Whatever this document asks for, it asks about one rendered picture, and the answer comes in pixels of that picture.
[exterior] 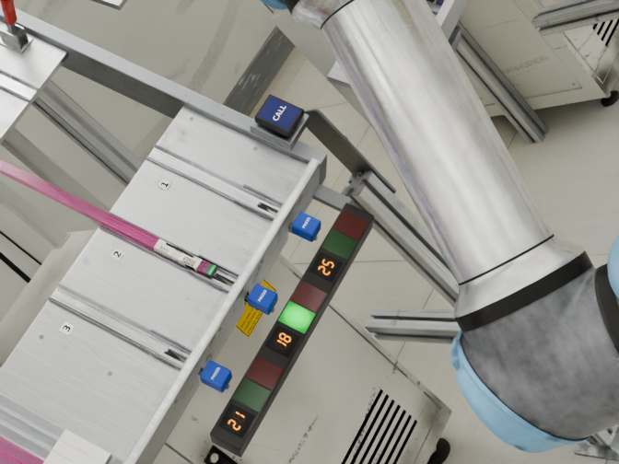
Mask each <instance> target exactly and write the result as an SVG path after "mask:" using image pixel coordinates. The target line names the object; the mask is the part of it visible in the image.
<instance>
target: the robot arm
mask: <svg viewBox="0 0 619 464"><path fill-rule="evenodd" d="M260 1H261V2H263V3H264V4H266V5H267V6H269V7H271V8H274V9H281V10H282V9H288V10H289V12H290V14H291V16H292V17H293V19H295V21H296V22H299V23H303V24H306V25H310V26H312V27H316V28H317V29H320V30H321V32H322V34H323V36H324V38H325V39H326V40H327V42H328V44H329V46H330V48H331V50H332V52H333V54H334V56H335V58H336V60H337V62H338V64H339V65H340V66H341V68H342V70H343V72H344V74H345V76H346V78H347V80H348V82H349V84H350V86H351V87H352V89H353V90H354V92H355V94H356V97H357V98H358V100H359V102H360V104H361V106H362V108H363V110H364V111H365V113H366V114H367V116H368V119H369V120H370V122H371V124H372V126H373V128H374V130H375V132H376V133H377V135H378V137H379V139H380V141H381V143H382V144H383V146H384V148H385V150H386V152H387V154H388V155H389V157H390V159H391V162H392V164H393V165H394V166H395V168H396V170H397V172H398V174H399V176H400V178H401V179H402V181H403V184H404V186H405V188H406V190H407V191H408V193H409V194H410V196H411V198H412V200H413V202H414V203H415V206H416V208H417V210H418V212H419V213H420V215H421V216H422V218H423V220H424V222H425V224H426V226H427V228H428V230H429V232H430V234H431V235H432V237H433V239H434V240H435V242H436V244H437V246H438V248H439V250H440V252H441V254H442V256H443V258H444V259H445V261H446V263H447V264H448V266H449V268H450V270H451V272H452V274H453V276H454V278H455V280H456V281H457V283H458V285H459V293H458V297H457V300H456V304H455V307H454V310H453V313H452V314H453V316H454V318H455V319H456V321H457V323H458V325H459V326H460V328H461V330H460V331H459V332H458V334H457V336H456V337H455V338H454V340H453V342H452V344H451V348H450V358H451V364H452V365H453V366H454V367H455V368H456V369H457V371H456V372H455V377H456V380H457V382H458V384H459V387H460V389H461V392H462V394H463V396H464V398H465V399H466V400H467V402H468V403H469V405H470V406H471V408H472V409H473V411H474V412H475V414H476V415H477V416H478V418H479V419H480V420H481V421H482V423H483V424H484V425H485V426H486V427H487V428H488V429H489V430H490V431H491V432H492V433H493V434H494V435H496V436H497V437H498V438H499V439H501V440H502V441H503V442H505V443H506V444H508V445H512V446H514V447H515V448H516V449H519V450H522V451H525V452H531V453H538V452H544V451H547V450H550V449H553V448H556V447H560V446H563V445H566V444H569V445H570V444H577V443H580V442H582V441H584V440H586V439H588V437H589V436H590V435H594V434H596V433H599V432H601V431H603V430H606V429H608V428H611V427H613V426H616V425H618V424H619V234H618V236H617V237H616V239H615V241H614V242H613V244H612V247H611V249H610V252H609V256H608V262H607V263H606V264H604V265H602V266H600V267H598V268H594V266H593V264H592V263H591V261H590V258H589V256H588V254H587V253H586V251H585V250H584V249H583V247H582V246H580V245H577V244H574V243H571V242H567V241H564V240H562V239H560V238H558V237H556V236H555V235H554V233H553V232H552V230H551V228H550V227H549V225H548V223H547V222H546V220H545V218H544V216H543V213H542V212H541V210H540V208H539V206H538V204H537V202H535V200H534V198H533V196H532V194H531V192H530V190H529V188H528V186H527V184H526V182H525V181H524V179H523V177H522V176H521V174H520V172H519V170H518V168H517V166H516V164H515V163H514V161H513V159H512V157H511V155H510V153H509V152H508V150H507V148H506V146H505V144H504V143H503V141H502V139H501V137H500V135H499V133H498V132H497V130H496V127H495V125H494V124H493V123H492V121H491V119H490V117H489V115H488V114H487V112H486V110H485V107H484V105H483V104H482V102H481V100H480V99H479V97H478V95H477V94H476V92H475V90H474V88H473V85H472V84H471V82H470V80H469V78H468V76H467V75H466V74H465V72H464V70H463V68H462V66H461V64H460V62H459V60H458V58H457V56H456V55H455V53H454V51H453V50H452V48H451V46H450V44H449V42H448V40H447V38H446V36H445V35H444V33H443V31H442V29H441V27H440V25H439V24H438V22H437V20H436V18H435V17H434V15H433V13H432V11H431V9H430V7H429V6H428V4H427V2H426V0H260Z"/></svg>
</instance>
